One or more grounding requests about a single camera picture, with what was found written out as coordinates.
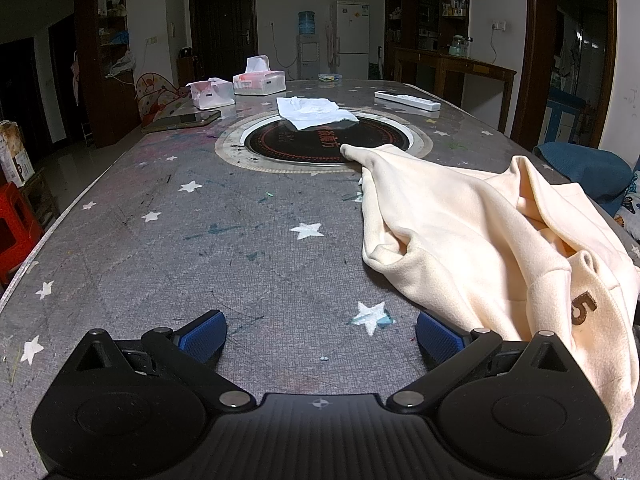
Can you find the small wooden stool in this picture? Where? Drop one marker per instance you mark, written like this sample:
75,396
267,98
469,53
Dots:
42,197

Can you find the white refrigerator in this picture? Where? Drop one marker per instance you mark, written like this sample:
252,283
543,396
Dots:
350,40

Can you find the red plastic stool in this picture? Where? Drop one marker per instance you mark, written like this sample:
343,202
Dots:
17,230

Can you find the round black induction cooktop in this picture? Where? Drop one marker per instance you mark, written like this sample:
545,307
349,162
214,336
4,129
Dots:
300,149

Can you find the small flat packet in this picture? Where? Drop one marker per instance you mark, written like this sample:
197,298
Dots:
330,78

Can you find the grey star print tablecloth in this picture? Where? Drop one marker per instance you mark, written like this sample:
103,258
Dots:
200,240

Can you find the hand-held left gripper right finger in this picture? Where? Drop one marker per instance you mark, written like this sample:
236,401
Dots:
440,337

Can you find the tissue box with red print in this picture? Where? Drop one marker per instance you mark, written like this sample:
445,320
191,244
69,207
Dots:
260,82

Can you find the dark wooden door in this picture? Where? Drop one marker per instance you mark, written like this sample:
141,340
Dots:
222,25

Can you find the cartoon print baby cushion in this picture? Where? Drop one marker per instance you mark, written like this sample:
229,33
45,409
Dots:
157,95

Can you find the white crumpled cloth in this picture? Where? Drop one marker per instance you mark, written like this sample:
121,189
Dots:
312,112

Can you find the dark tablet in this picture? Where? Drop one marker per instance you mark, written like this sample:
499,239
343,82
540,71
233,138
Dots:
180,121

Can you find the wooden side table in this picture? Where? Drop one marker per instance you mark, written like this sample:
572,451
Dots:
450,62

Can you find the cream sweatshirt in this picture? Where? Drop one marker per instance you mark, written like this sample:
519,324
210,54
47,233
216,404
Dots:
450,220

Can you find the glass jar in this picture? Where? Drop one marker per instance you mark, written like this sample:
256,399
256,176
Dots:
456,46

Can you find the brown open shelf unit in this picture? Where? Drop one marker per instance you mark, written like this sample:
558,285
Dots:
107,90

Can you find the white water dispenser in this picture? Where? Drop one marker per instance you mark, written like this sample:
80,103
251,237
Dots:
308,57

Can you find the butterfly print cloth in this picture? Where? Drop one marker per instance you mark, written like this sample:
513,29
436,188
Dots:
630,210

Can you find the small white tissue box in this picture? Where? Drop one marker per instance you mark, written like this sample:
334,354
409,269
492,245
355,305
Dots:
212,94

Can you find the pink hanging garment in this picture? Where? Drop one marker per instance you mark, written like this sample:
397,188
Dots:
75,80

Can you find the dark wooden shelf cabinet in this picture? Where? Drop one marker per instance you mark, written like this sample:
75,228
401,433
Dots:
425,5

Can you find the blue cushion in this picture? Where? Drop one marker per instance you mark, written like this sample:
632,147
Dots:
585,167

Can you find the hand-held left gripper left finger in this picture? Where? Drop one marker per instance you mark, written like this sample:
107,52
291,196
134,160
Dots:
202,337

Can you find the white printed sack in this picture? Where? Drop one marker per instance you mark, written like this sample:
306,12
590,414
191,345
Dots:
15,152

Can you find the dark wooden door frame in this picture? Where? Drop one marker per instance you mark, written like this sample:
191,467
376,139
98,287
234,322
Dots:
530,60

